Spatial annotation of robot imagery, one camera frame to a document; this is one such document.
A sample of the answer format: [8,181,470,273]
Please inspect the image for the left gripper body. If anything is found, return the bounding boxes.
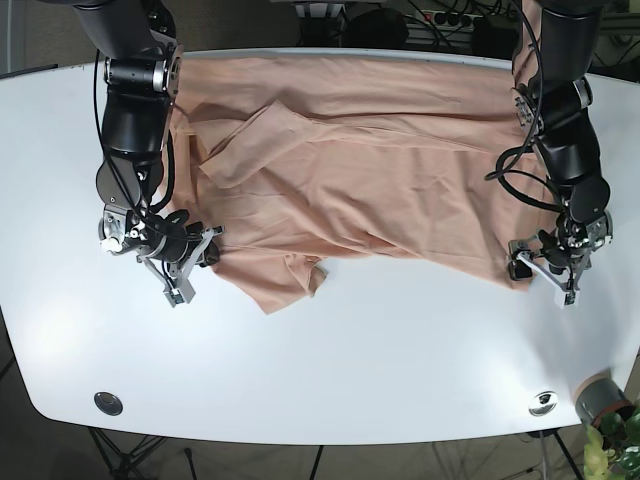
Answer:
[540,205,613,271]

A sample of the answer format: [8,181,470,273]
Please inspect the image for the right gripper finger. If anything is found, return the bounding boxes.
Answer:
[138,255,196,308]
[182,224,225,270]

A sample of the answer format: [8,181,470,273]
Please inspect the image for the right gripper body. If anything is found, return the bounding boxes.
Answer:
[98,196,201,269]

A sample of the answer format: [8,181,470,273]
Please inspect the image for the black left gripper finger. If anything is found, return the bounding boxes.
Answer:
[540,258,592,309]
[507,238,556,283]

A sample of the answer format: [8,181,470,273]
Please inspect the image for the peach T-shirt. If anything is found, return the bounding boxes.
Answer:
[171,56,550,313]

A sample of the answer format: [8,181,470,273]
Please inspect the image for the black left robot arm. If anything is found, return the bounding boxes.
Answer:
[485,1,613,307]

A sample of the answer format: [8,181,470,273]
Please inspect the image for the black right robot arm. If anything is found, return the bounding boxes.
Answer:
[69,1,223,306]

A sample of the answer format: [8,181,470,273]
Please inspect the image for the grey plant pot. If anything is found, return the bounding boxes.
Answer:
[572,373,633,426]

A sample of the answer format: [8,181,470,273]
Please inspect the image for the right silver table grommet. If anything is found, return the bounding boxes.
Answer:
[528,391,558,417]

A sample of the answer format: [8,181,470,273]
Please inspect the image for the silver table grommet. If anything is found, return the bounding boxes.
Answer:
[528,391,558,417]
[94,391,123,416]

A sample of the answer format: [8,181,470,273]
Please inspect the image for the left silver table grommet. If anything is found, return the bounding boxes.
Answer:
[94,391,123,416]

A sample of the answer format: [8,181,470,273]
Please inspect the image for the green potted plant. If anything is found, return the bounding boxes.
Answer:
[583,405,639,480]

